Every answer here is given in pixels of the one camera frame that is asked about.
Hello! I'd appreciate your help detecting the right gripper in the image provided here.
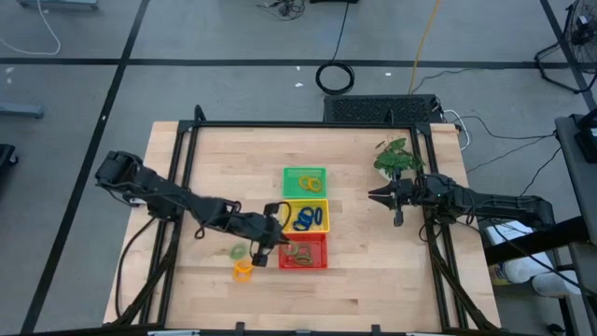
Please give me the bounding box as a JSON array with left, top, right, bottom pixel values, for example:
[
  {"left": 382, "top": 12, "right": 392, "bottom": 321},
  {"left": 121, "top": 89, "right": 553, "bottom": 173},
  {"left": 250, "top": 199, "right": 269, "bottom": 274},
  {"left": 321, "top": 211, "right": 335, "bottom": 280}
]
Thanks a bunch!
[{"left": 368, "top": 171, "right": 425, "bottom": 228}]

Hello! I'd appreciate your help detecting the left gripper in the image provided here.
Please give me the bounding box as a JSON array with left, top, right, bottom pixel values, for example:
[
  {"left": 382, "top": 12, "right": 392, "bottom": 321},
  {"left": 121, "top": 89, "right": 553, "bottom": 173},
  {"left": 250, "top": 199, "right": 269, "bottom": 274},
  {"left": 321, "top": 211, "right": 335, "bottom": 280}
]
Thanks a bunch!
[{"left": 235, "top": 202, "right": 290, "bottom": 267}]

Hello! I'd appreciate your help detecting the green plant in white pot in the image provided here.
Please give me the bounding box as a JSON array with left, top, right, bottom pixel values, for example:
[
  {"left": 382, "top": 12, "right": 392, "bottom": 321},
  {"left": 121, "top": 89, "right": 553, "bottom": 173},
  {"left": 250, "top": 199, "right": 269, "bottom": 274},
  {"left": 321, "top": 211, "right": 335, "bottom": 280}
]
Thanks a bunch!
[{"left": 372, "top": 136, "right": 426, "bottom": 182}]

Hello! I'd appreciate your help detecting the yellow plastic basket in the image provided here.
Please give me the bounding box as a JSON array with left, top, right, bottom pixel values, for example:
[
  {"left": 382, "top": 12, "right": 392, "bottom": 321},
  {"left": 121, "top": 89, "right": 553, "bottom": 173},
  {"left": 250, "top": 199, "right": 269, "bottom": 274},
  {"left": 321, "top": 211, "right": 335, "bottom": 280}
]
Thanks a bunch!
[{"left": 281, "top": 198, "right": 331, "bottom": 234}]

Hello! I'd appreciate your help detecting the red plastic basket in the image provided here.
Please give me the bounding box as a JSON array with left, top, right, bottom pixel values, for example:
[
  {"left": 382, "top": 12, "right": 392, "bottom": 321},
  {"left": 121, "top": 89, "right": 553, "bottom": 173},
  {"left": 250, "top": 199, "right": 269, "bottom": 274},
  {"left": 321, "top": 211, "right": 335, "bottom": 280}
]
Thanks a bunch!
[{"left": 278, "top": 232, "right": 328, "bottom": 271}]

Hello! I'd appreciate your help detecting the green plastic basket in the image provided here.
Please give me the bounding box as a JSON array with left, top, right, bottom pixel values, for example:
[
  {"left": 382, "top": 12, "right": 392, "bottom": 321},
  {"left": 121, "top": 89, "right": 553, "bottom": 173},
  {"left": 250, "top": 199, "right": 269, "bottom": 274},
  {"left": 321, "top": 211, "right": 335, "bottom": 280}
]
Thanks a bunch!
[{"left": 282, "top": 166, "right": 328, "bottom": 199}]

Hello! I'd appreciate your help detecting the black perforated computer case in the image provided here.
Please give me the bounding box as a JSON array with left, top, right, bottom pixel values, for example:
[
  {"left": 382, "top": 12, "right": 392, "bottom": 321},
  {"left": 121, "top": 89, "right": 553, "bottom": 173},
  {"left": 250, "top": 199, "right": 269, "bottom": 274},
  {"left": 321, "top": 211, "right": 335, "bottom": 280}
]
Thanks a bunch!
[{"left": 323, "top": 94, "right": 443, "bottom": 125}]

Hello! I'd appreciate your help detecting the black metal beam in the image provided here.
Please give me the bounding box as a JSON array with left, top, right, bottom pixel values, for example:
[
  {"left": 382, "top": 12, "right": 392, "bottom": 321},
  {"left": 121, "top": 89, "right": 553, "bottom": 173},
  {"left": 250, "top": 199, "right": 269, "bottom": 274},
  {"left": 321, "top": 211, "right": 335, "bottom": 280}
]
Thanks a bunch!
[{"left": 484, "top": 217, "right": 597, "bottom": 265}]

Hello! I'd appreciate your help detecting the white paper towel pack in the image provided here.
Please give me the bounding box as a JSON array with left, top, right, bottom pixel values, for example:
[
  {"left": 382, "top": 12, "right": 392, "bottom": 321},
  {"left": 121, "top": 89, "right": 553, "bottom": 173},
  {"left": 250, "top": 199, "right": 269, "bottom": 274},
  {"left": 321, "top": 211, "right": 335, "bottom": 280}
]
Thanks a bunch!
[{"left": 487, "top": 218, "right": 584, "bottom": 300}]

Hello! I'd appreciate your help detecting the grey side desk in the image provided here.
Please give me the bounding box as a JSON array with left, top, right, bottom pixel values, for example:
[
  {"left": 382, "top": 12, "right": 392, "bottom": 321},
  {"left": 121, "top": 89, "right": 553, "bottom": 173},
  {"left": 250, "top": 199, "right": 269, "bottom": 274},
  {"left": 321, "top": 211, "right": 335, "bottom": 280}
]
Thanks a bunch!
[{"left": 554, "top": 114, "right": 597, "bottom": 244}]

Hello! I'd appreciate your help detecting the black desk monitor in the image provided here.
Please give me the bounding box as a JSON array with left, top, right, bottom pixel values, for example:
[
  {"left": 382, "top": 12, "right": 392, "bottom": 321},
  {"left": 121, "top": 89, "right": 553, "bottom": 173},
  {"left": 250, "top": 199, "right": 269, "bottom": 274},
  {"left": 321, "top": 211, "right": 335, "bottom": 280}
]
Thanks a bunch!
[{"left": 574, "top": 109, "right": 597, "bottom": 164}]

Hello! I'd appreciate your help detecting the black standing fan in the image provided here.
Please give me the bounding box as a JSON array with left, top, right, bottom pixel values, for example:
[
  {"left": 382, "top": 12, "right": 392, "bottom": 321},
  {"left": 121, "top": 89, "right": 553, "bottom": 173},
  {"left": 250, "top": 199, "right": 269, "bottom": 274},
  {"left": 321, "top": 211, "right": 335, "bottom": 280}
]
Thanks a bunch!
[{"left": 534, "top": 0, "right": 597, "bottom": 94}]

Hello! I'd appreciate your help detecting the black floor object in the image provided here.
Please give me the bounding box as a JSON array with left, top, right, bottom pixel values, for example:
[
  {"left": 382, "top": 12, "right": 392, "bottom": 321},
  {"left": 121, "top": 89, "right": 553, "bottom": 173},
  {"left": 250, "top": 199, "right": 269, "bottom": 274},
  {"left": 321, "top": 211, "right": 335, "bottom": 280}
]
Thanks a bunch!
[{"left": 0, "top": 143, "right": 20, "bottom": 170}]

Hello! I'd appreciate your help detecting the grey caster leg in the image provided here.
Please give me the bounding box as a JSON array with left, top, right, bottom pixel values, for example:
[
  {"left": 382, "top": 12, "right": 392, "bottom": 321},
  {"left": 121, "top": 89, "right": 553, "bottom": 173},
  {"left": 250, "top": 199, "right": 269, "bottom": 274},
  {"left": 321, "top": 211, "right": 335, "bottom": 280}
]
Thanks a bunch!
[{"left": 0, "top": 103, "right": 46, "bottom": 119}]

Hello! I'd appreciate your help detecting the grey furniture base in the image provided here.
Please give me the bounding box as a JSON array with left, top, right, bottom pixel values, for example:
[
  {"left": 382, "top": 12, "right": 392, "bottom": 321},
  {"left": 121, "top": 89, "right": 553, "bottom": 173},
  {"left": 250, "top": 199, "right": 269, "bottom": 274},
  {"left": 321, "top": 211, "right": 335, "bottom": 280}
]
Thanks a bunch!
[{"left": 17, "top": 0, "right": 100, "bottom": 10}]

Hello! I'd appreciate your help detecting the white computer cable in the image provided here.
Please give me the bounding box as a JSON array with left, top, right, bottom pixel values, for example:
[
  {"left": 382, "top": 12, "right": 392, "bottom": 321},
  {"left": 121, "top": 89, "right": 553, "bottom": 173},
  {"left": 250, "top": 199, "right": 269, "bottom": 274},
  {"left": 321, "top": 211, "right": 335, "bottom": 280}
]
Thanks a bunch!
[{"left": 441, "top": 109, "right": 472, "bottom": 151}]

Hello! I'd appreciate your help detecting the black aluminium table frame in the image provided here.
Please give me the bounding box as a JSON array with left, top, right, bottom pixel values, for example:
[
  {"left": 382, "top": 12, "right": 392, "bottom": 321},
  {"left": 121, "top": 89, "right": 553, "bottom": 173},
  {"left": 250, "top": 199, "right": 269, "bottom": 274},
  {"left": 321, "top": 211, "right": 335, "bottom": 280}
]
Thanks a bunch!
[{"left": 103, "top": 105, "right": 503, "bottom": 336}]

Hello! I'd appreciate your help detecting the black power cable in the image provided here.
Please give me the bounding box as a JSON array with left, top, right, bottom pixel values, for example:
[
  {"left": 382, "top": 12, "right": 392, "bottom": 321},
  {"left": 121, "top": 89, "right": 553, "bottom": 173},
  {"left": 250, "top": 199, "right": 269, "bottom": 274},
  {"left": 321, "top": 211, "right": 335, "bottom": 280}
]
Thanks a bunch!
[{"left": 315, "top": 0, "right": 356, "bottom": 96}]

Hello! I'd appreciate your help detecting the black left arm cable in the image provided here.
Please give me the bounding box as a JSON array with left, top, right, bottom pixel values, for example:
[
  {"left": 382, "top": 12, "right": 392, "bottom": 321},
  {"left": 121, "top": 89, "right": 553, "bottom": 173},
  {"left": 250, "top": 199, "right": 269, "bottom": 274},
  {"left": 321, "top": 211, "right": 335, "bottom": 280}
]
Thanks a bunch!
[{"left": 114, "top": 217, "right": 158, "bottom": 318}]

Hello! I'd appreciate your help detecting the yellow hanging cable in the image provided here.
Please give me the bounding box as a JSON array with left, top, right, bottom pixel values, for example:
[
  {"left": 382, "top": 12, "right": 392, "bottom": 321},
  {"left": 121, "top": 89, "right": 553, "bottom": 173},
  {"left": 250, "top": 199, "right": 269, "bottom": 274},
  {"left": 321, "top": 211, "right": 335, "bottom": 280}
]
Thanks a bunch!
[{"left": 409, "top": 0, "right": 442, "bottom": 96}]

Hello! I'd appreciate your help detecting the black cable tangle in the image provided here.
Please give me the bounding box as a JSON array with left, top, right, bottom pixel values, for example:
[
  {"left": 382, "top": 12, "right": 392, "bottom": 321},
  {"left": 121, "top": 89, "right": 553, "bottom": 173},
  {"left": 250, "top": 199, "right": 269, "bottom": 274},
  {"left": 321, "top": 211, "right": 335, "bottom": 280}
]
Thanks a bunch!
[{"left": 256, "top": 0, "right": 307, "bottom": 21}]

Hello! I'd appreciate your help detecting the white floor cable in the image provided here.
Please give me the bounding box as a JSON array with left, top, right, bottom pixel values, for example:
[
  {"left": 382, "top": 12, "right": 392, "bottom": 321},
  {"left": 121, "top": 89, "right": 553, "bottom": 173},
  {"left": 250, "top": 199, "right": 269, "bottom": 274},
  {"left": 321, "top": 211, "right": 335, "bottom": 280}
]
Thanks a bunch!
[{"left": 0, "top": 0, "right": 62, "bottom": 56}]

